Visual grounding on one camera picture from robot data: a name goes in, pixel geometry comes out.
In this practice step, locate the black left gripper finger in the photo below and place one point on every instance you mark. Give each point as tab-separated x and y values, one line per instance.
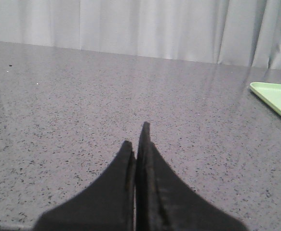
106	205

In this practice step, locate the white pleated curtain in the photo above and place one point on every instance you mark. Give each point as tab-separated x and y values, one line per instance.
239	32

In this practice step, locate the light green serving tray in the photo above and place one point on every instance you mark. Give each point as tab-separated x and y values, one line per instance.
269	93

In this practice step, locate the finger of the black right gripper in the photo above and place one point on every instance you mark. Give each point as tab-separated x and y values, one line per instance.
165	203

